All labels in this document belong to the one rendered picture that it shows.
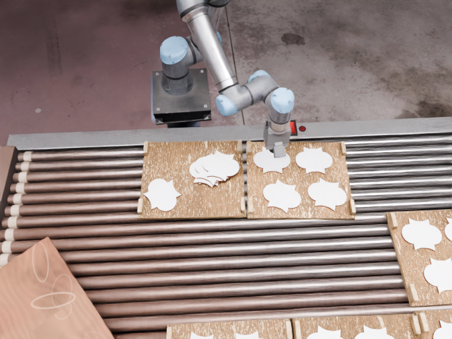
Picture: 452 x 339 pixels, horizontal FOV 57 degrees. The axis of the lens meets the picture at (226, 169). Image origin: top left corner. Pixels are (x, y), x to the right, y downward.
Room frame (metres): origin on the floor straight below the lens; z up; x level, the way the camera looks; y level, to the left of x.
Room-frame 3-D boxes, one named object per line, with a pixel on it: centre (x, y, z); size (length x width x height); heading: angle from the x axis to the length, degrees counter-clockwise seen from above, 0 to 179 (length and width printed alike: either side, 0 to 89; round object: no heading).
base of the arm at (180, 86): (1.30, 0.22, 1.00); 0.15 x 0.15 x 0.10
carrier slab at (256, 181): (0.81, -0.29, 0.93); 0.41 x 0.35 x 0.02; 89
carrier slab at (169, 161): (0.82, 0.13, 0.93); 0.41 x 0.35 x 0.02; 91
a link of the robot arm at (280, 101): (0.90, -0.19, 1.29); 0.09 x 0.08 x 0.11; 31
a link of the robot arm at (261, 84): (0.97, -0.12, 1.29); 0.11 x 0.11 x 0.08; 31
